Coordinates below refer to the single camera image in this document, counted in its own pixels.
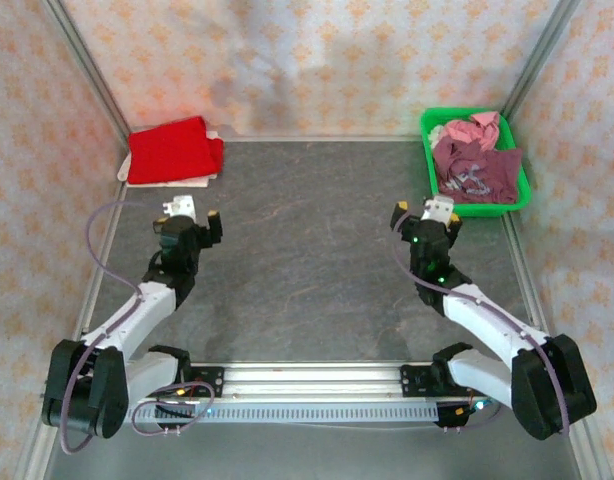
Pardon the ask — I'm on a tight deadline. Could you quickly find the red t-shirt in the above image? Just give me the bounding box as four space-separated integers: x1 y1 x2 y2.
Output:
126 115 226 186

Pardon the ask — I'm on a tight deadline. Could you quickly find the white folded t-shirt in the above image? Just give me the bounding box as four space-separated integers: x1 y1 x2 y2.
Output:
117 128 224 191

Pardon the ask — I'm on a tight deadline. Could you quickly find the maroon printed t-shirt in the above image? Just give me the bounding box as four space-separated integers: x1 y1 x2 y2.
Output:
431 136 525 206

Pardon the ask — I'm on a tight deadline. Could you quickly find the green plastic basket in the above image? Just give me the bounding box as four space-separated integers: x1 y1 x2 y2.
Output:
418 106 534 219

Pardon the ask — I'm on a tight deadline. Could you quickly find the pink t-shirt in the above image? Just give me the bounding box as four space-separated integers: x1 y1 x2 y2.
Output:
443 110 504 152

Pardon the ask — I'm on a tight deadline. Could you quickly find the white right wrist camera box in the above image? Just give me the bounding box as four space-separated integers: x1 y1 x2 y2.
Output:
420 195 455 223

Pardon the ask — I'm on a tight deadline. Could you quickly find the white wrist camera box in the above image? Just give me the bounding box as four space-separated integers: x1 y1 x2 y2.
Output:
162 193 199 219
420 195 455 223

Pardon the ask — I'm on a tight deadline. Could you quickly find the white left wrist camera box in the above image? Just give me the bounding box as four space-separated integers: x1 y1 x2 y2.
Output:
162 193 199 219

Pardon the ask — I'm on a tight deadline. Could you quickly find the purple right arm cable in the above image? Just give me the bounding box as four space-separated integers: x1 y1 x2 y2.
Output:
391 212 574 439

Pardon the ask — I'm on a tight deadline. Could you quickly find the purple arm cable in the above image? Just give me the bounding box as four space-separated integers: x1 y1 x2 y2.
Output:
59 199 217 456
391 212 574 439

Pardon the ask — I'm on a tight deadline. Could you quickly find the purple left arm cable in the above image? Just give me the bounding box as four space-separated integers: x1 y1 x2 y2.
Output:
59 199 217 456

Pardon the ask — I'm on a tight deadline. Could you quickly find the aluminium table back rail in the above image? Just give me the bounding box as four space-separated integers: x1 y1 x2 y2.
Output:
223 133 428 145

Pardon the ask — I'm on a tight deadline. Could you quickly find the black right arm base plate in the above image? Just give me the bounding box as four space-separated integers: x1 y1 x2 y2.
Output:
400 364 453 399

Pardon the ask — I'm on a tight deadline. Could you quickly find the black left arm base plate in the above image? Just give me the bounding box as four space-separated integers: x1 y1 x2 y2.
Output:
176 366 226 399

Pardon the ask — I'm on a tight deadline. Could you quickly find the aluminium frame post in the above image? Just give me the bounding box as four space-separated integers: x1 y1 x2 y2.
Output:
40 0 134 147
500 0 584 122

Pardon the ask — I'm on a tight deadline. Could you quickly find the aluminium mounting rail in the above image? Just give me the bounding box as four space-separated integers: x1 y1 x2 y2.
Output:
186 361 438 402

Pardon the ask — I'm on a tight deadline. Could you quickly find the slotted grey cable duct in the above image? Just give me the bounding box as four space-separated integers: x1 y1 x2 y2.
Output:
126 403 441 422

